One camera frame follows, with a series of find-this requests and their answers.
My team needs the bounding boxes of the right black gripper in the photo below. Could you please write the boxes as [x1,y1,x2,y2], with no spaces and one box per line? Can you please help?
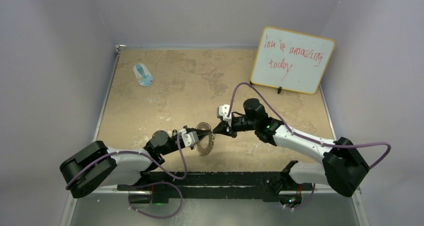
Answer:
[213,115,258,139]

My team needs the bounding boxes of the metal disc with keyrings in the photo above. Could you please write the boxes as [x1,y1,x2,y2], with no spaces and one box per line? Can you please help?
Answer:
[196,122,215,156]

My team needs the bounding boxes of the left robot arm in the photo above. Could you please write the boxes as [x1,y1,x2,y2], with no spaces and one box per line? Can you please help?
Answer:
[59,127,212,198]

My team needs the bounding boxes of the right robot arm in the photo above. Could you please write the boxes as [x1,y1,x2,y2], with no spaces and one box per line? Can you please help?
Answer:
[213,98,370,197]

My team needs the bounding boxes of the black base beam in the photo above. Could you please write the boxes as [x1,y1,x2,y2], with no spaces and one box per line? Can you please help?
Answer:
[117,161,312,205]

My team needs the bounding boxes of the blue white blister package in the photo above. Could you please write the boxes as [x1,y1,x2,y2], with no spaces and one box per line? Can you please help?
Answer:
[133,63,154,87]

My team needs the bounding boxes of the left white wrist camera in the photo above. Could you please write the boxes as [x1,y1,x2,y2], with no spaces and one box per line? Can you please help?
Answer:
[179,126,199,150]

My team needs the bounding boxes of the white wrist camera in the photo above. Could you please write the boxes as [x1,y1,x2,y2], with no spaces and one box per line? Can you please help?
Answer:
[216,104,232,127]
[179,126,199,150]

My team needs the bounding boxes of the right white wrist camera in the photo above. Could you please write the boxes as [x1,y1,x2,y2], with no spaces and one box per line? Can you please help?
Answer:
[216,104,232,127]

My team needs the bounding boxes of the whiteboard with yellow frame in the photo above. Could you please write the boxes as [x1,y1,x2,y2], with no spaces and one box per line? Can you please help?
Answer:
[250,27,336,95]

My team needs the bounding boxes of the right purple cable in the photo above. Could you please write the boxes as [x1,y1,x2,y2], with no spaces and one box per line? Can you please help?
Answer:
[227,82,392,211]

